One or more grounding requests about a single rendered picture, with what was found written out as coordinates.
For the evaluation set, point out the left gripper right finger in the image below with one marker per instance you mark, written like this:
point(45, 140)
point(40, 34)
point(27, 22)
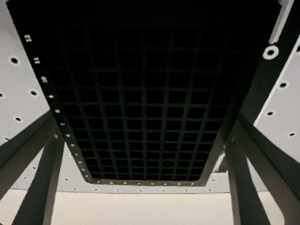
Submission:
point(279, 172)

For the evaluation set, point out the black well plate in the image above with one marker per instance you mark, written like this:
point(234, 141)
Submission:
point(153, 131)

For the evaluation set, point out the grey flat base plate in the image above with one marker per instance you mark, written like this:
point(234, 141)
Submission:
point(22, 102)

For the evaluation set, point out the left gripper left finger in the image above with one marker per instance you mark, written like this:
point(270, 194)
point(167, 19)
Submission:
point(16, 155)

